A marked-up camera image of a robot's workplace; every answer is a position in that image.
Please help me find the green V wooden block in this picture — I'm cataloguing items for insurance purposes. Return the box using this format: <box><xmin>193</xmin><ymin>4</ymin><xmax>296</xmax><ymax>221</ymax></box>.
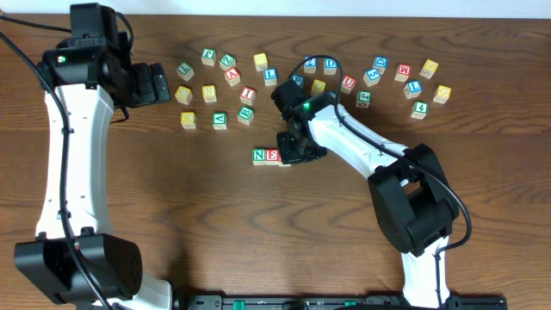
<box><xmin>213</xmin><ymin>112</ymin><xmax>227</xmax><ymax>130</ymax></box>

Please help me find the yellow S wooden block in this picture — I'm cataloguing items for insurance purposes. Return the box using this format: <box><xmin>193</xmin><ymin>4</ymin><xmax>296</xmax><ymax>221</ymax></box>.
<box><xmin>201</xmin><ymin>84</ymin><xmax>217</xmax><ymax>103</ymax></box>

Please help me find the blue L wooden block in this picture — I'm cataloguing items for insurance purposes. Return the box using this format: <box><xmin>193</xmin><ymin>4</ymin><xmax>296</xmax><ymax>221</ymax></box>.
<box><xmin>263</xmin><ymin>68</ymin><xmax>278</xmax><ymax>86</ymax></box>

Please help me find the yellow C wooden block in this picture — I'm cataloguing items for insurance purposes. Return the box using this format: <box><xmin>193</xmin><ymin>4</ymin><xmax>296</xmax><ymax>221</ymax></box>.
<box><xmin>175</xmin><ymin>86</ymin><xmax>193</xmax><ymax>105</ymax></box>

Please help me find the green N wooden block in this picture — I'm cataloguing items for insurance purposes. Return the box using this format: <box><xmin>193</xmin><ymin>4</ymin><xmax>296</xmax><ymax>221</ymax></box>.
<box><xmin>252</xmin><ymin>148</ymin><xmax>266</xmax><ymax>165</ymax></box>

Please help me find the yellow block far right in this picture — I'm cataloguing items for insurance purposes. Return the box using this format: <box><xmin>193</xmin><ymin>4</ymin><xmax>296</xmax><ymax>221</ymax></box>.
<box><xmin>420</xmin><ymin>59</ymin><xmax>439</xmax><ymax>79</ymax></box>

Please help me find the red M wooden block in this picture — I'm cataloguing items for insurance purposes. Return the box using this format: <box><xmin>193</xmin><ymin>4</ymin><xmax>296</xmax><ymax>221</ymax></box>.
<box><xmin>394</xmin><ymin>64</ymin><xmax>412</xmax><ymax>82</ymax></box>

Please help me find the blue D wooden block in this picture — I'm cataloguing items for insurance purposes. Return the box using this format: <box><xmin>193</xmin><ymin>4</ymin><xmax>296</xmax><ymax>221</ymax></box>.
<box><xmin>324</xmin><ymin>58</ymin><xmax>337</xmax><ymax>75</ymax></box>

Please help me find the red I wooden block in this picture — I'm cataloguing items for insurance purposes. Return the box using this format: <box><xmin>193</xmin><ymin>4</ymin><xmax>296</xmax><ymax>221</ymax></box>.
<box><xmin>239</xmin><ymin>87</ymin><xmax>257</xmax><ymax>106</ymax></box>

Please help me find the yellow G block right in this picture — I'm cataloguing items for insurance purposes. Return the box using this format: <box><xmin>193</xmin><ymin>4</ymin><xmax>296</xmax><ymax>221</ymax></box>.
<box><xmin>433</xmin><ymin>85</ymin><xmax>451</xmax><ymax>104</ymax></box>

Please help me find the green Z wooden block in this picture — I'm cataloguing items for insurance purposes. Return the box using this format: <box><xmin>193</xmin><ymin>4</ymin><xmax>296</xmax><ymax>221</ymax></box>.
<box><xmin>220</xmin><ymin>53</ymin><xmax>237</xmax><ymax>71</ymax></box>

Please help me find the yellow G wooden block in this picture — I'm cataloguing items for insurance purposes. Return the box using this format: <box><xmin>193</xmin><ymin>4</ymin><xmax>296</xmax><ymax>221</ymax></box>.
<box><xmin>311</xmin><ymin>79</ymin><xmax>326</xmax><ymax>96</ymax></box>

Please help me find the blue 5 wooden block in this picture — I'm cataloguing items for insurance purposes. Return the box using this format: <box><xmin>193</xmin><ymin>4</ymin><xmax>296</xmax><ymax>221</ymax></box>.
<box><xmin>363</xmin><ymin>68</ymin><xmax>381</xmax><ymax>87</ymax></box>

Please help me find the red u wooden block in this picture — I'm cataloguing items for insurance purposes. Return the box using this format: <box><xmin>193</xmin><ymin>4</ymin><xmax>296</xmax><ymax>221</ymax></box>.
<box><xmin>340</xmin><ymin>75</ymin><xmax>357</xmax><ymax>95</ymax></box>
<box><xmin>278</xmin><ymin>158</ymin><xmax>291</xmax><ymax>167</ymax></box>

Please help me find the blue D block right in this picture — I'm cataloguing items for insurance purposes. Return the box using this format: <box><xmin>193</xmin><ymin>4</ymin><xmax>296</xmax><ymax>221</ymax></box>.
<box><xmin>373</xmin><ymin>56</ymin><xmax>388</xmax><ymax>75</ymax></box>

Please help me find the green 4 wooden block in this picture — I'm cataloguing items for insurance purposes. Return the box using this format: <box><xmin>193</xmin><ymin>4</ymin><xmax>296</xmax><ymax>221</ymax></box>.
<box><xmin>410</xmin><ymin>101</ymin><xmax>429</xmax><ymax>120</ymax></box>

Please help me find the blue P wooden block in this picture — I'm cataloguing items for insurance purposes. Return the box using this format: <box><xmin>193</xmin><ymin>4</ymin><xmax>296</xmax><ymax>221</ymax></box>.
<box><xmin>292</xmin><ymin>74</ymin><xmax>306</xmax><ymax>89</ymax></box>

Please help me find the green B wooden block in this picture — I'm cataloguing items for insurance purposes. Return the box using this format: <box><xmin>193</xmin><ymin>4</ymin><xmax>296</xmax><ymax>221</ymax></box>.
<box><xmin>238</xmin><ymin>105</ymin><xmax>255</xmax><ymax>126</ymax></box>

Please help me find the green F wooden block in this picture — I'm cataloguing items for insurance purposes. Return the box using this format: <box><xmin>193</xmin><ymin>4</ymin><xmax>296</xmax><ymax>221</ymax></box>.
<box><xmin>356</xmin><ymin>90</ymin><xmax>372</xmax><ymax>108</ymax></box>

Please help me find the green J wooden block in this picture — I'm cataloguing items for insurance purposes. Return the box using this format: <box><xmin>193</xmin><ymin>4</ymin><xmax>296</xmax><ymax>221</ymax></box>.
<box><xmin>201</xmin><ymin>48</ymin><xmax>216</xmax><ymax>66</ymax></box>

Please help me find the blue 2 wooden block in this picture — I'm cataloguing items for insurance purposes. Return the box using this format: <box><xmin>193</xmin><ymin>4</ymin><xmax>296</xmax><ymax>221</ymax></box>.
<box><xmin>303</xmin><ymin>56</ymin><xmax>317</xmax><ymax>74</ymax></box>

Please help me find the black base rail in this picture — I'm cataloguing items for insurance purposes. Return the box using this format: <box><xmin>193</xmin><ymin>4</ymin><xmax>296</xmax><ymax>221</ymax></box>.
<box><xmin>172</xmin><ymin>294</ymin><xmax>509</xmax><ymax>310</ymax></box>

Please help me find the red E wooden block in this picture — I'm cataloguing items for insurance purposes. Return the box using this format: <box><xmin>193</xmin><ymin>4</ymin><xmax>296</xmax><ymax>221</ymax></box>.
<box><xmin>265</xmin><ymin>149</ymin><xmax>281</xmax><ymax>165</ymax></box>

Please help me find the yellow 6 wooden block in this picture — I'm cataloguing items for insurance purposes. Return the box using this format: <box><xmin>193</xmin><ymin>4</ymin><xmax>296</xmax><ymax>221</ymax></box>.
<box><xmin>253</xmin><ymin>53</ymin><xmax>269</xmax><ymax>71</ymax></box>

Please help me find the green 7 wooden block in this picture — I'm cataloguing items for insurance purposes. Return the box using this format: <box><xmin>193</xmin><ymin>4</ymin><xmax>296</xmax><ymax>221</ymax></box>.
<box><xmin>176</xmin><ymin>62</ymin><xmax>195</xmax><ymax>81</ymax></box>

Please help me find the red A wooden block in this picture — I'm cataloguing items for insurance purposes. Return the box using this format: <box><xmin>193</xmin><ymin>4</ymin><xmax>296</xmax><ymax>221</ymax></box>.
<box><xmin>224</xmin><ymin>67</ymin><xmax>241</xmax><ymax>86</ymax></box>

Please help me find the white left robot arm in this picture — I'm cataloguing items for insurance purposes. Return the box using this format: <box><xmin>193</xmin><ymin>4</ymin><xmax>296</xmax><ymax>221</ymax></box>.
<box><xmin>14</xmin><ymin>46</ymin><xmax>181</xmax><ymax>309</ymax></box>

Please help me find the blue L block right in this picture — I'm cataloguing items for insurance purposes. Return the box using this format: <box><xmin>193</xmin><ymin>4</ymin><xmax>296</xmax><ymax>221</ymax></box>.
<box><xmin>404</xmin><ymin>80</ymin><xmax>423</xmax><ymax>99</ymax></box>

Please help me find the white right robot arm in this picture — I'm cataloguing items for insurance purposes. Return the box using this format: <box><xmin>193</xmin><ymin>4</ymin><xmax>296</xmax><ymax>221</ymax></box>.
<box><xmin>270</xmin><ymin>93</ymin><xmax>459</xmax><ymax>308</ymax></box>

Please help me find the yellow K wooden block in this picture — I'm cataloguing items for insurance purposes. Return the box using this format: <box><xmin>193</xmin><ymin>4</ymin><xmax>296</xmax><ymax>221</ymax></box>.
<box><xmin>180</xmin><ymin>111</ymin><xmax>197</xmax><ymax>129</ymax></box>

